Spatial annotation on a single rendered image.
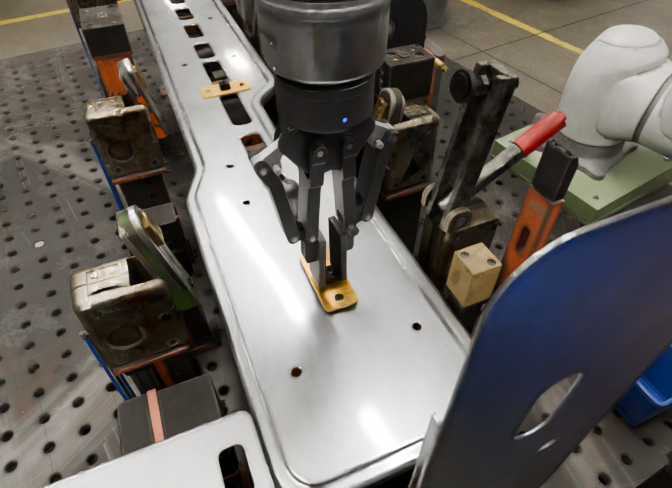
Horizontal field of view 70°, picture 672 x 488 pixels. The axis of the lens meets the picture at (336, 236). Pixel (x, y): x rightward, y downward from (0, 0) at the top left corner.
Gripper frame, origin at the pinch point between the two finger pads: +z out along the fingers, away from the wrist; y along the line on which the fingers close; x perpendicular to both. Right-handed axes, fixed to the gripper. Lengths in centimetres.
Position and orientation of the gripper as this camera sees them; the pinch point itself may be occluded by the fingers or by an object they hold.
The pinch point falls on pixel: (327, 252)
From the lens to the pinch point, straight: 49.4
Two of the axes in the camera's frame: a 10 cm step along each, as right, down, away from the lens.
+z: 0.0, 7.1, 7.1
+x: 4.0, 6.5, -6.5
